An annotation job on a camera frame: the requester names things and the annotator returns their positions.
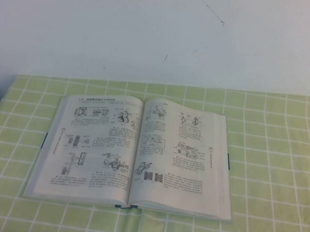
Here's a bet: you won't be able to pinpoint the white technical book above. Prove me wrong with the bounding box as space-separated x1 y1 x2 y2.
21 82 247 224

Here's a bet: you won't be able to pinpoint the green white checked tablecloth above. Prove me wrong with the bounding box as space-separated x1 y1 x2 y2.
0 57 310 232

